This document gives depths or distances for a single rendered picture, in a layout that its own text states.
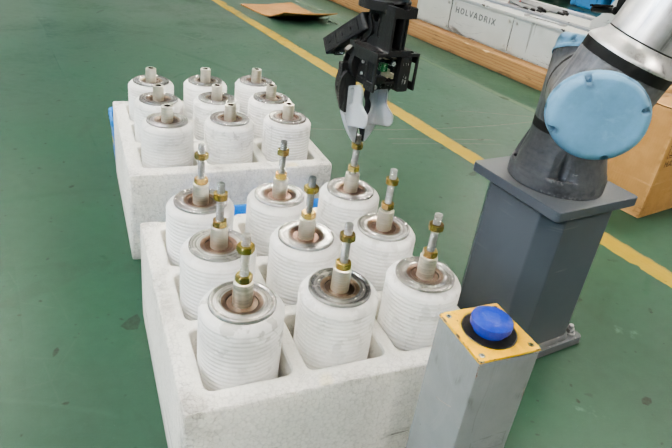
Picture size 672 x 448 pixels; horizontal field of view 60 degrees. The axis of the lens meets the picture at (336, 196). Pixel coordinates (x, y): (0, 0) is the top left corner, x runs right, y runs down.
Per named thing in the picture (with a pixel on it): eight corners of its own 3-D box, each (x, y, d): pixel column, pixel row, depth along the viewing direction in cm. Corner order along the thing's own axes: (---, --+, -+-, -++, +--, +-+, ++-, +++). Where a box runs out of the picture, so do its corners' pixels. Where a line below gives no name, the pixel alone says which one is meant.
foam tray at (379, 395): (353, 283, 114) (366, 202, 106) (464, 445, 83) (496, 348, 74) (142, 314, 98) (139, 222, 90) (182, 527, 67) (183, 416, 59)
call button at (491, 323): (492, 317, 59) (497, 301, 58) (517, 344, 55) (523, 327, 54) (459, 324, 57) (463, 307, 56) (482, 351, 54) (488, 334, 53)
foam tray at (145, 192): (270, 163, 158) (275, 99, 150) (322, 239, 127) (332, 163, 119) (116, 171, 143) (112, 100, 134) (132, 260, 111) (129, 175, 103)
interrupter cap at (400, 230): (360, 242, 80) (360, 237, 80) (354, 214, 87) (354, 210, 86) (413, 245, 81) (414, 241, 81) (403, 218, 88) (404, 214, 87)
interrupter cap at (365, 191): (364, 180, 98) (365, 176, 97) (380, 202, 91) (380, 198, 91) (321, 181, 95) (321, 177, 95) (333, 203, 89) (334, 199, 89)
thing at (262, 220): (283, 270, 103) (292, 177, 94) (310, 301, 96) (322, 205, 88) (232, 282, 98) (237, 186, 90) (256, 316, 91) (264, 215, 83)
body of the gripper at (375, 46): (368, 98, 78) (383, 5, 73) (336, 78, 85) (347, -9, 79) (414, 95, 82) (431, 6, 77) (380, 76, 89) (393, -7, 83)
